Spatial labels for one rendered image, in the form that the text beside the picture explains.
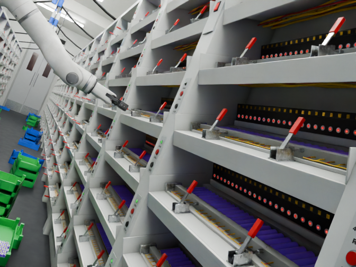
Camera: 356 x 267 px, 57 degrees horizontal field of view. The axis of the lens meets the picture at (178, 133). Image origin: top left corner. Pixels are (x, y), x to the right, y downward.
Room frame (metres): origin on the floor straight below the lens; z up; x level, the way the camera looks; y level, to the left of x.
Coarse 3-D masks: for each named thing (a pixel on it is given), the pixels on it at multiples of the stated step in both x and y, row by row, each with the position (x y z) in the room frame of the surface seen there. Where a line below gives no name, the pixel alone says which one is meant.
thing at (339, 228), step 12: (348, 192) 0.43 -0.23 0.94; (348, 204) 0.42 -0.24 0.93; (336, 216) 0.43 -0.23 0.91; (348, 216) 0.41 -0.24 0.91; (336, 228) 0.42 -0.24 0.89; (348, 228) 0.41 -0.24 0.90; (336, 240) 0.42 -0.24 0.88; (324, 252) 0.43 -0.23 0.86; (336, 252) 0.41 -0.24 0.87; (324, 264) 0.42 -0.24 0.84
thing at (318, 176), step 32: (192, 128) 0.98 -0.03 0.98; (224, 128) 0.89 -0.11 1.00; (256, 128) 0.92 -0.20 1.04; (288, 128) 0.81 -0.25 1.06; (320, 128) 0.72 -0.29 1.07; (352, 128) 0.64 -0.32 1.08; (224, 160) 0.72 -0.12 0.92; (256, 160) 0.61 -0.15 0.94; (288, 160) 0.58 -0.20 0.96; (320, 160) 0.55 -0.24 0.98; (352, 160) 0.43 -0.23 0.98; (288, 192) 0.53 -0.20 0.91; (320, 192) 0.47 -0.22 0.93
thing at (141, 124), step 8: (128, 104) 1.63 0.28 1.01; (136, 104) 1.64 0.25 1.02; (128, 112) 1.64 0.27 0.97; (168, 112) 1.07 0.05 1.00; (120, 120) 1.62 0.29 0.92; (128, 120) 1.48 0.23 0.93; (136, 120) 1.36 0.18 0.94; (144, 120) 1.28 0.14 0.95; (136, 128) 1.36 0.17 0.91; (144, 128) 1.26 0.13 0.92; (152, 128) 1.17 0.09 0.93; (160, 128) 1.09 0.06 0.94
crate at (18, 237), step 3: (21, 225) 2.08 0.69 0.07; (18, 228) 2.09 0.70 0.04; (21, 228) 2.09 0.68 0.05; (18, 231) 2.08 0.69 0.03; (21, 231) 2.06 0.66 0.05; (15, 234) 2.09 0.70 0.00; (18, 234) 2.08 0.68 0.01; (21, 234) 2.00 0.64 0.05; (15, 237) 2.05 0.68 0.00; (18, 237) 2.06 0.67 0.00; (21, 237) 1.92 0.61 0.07; (15, 240) 1.91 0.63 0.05; (18, 240) 1.92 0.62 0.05; (21, 240) 1.93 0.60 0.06; (15, 243) 1.91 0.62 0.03; (18, 243) 1.92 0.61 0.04; (12, 246) 1.91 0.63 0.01; (15, 246) 1.92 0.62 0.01; (18, 246) 1.92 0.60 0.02
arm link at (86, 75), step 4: (76, 64) 1.32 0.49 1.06; (80, 68) 1.31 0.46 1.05; (84, 72) 1.32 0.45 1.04; (88, 72) 1.35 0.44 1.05; (84, 76) 1.32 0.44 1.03; (88, 76) 1.33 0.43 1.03; (84, 80) 1.32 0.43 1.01; (80, 84) 1.33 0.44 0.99; (84, 84) 1.33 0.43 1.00; (80, 88) 1.34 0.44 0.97
